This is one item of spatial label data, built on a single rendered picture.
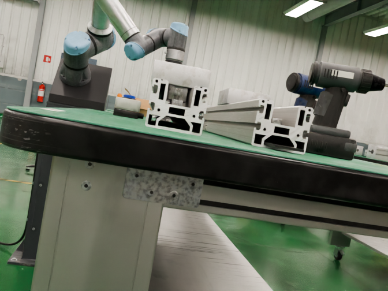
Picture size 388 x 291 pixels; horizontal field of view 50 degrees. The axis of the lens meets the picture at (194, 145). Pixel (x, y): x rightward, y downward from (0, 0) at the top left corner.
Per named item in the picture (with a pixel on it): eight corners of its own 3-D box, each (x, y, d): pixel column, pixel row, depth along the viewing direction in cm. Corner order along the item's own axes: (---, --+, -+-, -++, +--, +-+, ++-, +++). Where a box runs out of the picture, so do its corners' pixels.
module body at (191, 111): (150, 120, 152) (154, 97, 151) (177, 126, 153) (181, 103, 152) (144, 126, 72) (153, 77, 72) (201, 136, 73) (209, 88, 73)
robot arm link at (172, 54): (185, 51, 167) (165, 47, 166) (183, 62, 167) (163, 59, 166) (183, 53, 174) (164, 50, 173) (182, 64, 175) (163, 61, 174)
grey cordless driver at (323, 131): (293, 149, 105) (310, 63, 104) (373, 164, 103) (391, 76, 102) (297, 150, 97) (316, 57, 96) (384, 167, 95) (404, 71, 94)
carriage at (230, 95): (215, 114, 121) (219, 90, 121) (252, 120, 122) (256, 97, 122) (224, 114, 105) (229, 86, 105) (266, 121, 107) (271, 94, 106)
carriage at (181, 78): (149, 98, 95) (154, 68, 94) (197, 107, 96) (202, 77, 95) (148, 94, 79) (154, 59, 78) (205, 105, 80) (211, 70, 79)
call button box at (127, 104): (115, 115, 142) (118, 96, 142) (143, 119, 143) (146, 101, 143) (112, 114, 134) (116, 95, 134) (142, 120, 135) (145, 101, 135)
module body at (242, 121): (201, 130, 153) (205, 107, 153) (227, 134, 155) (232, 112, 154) (250, 145, 74) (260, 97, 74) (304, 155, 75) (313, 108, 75)
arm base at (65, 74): (56, 82, 201) (56, 67, 194) (63, 62, 211) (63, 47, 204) (87, 89, 204) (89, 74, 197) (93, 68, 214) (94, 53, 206)
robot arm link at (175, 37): (178, 26, 175) (193, 26, 170) (173, 52, 176) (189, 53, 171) (165, 21, 169) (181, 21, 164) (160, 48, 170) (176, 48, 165)
